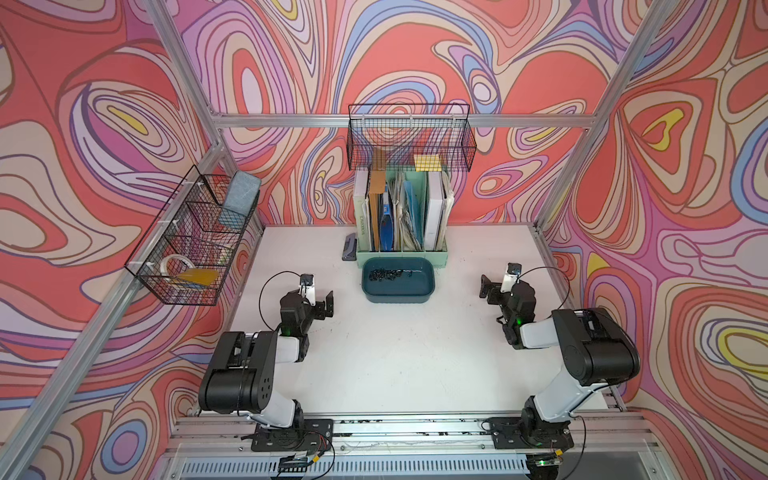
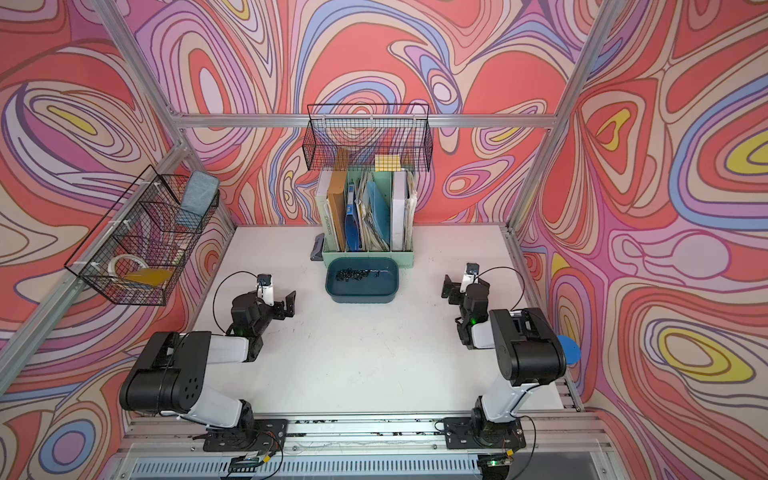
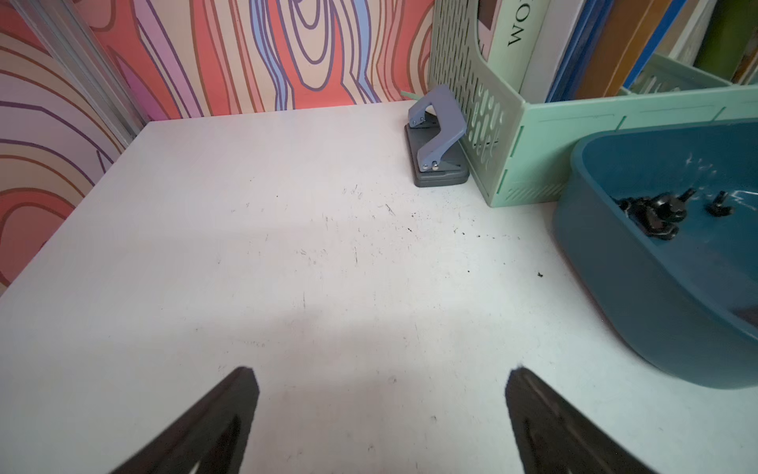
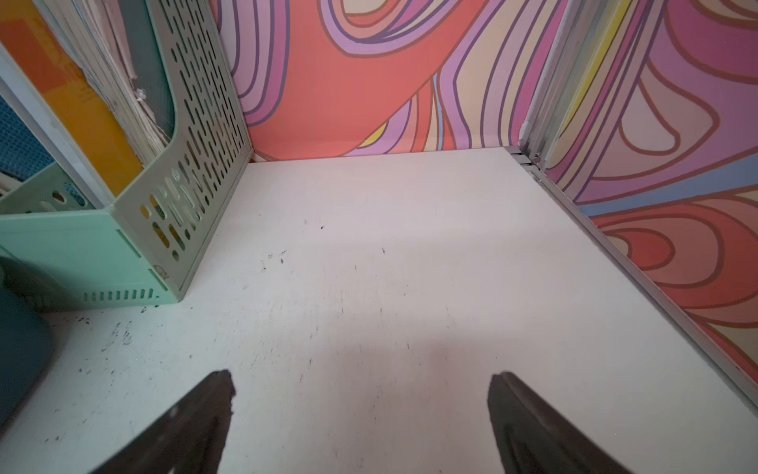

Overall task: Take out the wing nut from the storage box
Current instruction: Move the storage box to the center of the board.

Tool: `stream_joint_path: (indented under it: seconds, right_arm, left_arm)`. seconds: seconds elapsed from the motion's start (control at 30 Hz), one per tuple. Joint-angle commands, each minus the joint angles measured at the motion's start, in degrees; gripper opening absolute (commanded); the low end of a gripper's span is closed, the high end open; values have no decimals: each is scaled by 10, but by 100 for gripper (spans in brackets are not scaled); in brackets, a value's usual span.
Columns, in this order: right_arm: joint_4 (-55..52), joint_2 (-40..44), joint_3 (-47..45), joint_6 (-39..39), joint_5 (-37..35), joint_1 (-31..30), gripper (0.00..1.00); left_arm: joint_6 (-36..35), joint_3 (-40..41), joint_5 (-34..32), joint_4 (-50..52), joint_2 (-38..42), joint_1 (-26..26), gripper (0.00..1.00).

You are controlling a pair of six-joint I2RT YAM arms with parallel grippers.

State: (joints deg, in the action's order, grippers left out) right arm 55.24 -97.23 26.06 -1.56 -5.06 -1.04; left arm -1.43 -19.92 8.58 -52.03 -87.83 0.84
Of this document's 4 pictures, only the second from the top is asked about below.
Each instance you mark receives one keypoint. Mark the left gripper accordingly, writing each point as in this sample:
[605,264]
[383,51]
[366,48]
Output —
[287,311]

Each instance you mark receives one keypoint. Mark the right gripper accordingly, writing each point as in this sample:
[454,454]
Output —
[454,287]

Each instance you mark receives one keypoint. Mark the teal plastic storage tray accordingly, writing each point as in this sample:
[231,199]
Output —
[365,280]

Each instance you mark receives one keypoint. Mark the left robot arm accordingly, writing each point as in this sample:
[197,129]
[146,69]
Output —
[169,375]

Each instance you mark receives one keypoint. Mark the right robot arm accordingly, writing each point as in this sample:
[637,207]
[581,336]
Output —
[528,353]

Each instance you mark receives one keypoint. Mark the pile of black wing nuts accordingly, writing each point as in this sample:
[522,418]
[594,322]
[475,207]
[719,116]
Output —
[352,274]

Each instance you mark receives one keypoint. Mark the grey stapler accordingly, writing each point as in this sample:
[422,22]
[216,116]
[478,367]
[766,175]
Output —
[317,248]

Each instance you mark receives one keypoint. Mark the blue folder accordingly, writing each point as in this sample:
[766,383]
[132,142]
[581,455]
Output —
[352,229]

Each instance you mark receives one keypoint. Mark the white binder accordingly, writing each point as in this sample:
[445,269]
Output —
[398,210]

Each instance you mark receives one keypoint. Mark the brown folder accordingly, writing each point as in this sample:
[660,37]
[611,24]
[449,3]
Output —
[336,194]

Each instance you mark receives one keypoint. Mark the yellow pad in basket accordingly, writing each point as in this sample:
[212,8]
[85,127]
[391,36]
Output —
[150,277]

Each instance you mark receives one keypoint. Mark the blue lid clear jar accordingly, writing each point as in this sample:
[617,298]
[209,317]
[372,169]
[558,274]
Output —
[571,349]

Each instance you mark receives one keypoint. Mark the yellow sticky note pad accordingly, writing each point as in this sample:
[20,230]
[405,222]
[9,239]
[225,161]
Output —
[387,163]

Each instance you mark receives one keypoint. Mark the grey blue sponge block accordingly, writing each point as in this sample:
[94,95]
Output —
[200,191]

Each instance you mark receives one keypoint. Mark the white tape roll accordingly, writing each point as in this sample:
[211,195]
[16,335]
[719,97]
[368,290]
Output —
[125,264]

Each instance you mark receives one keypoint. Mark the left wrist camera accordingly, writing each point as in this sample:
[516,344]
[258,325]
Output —
[265,289]

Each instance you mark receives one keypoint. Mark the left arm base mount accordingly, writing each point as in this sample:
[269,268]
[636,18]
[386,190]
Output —
[259,435]

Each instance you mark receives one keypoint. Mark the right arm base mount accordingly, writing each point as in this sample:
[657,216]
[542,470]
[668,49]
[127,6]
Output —
[468,433]

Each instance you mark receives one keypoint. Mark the black wire basket left wall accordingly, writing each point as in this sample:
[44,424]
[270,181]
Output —
[146,220]

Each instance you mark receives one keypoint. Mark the black wire basket wall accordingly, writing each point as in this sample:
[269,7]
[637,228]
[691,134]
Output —
[146,220]
[347,136]

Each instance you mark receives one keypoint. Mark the black wire basket back wall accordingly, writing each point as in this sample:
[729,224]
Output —
[347,136]

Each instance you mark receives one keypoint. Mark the aluminium front rail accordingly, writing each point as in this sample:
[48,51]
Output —
[557,445]

